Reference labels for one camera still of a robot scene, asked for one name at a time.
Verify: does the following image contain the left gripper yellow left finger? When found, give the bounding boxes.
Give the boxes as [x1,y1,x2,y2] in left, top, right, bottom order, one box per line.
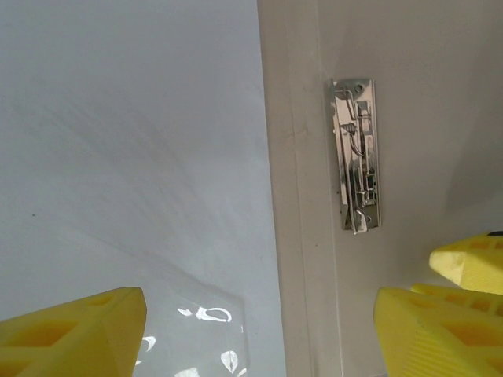
[0,286,148,377]

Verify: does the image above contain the brown cardboard folder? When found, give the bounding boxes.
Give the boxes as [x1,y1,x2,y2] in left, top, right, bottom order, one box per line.
[257,0,503,377]

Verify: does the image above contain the silver metal folder clip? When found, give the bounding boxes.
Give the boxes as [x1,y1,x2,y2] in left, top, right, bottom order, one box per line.
[329,77,384,236]

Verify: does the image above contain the white paper sheet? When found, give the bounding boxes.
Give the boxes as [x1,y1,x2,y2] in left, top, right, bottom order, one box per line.
[0,0,288,377]

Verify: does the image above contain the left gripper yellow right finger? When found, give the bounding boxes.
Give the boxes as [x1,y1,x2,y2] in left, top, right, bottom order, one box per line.
[372,282,503,377]

